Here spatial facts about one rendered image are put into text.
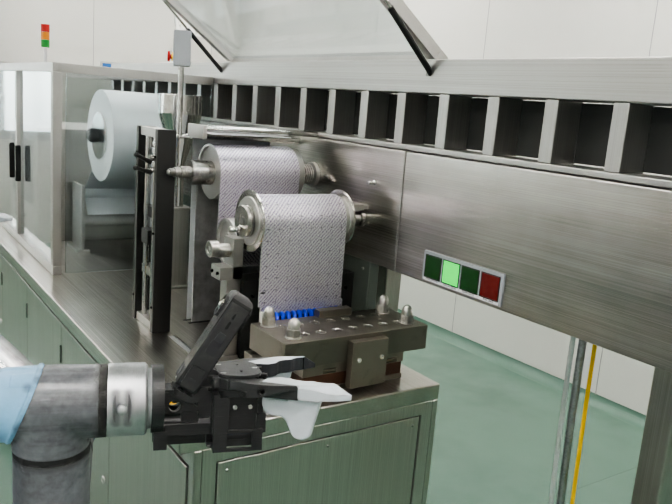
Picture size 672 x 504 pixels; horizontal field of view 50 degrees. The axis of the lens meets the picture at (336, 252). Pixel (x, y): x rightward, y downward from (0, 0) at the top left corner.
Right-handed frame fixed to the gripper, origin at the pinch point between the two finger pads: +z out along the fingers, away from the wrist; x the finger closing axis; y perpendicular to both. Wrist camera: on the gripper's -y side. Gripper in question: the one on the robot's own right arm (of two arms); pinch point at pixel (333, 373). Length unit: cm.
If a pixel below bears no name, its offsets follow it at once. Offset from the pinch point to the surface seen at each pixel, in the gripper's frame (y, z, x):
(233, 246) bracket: -8, 2, -94
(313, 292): 3, 23, -94
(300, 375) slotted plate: 19, 15, -75
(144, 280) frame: 4, -17, -128
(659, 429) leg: 22, 77, -36
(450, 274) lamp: -4, 48, -70
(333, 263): -4, 28, -95
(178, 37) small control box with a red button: -64, -9, -137
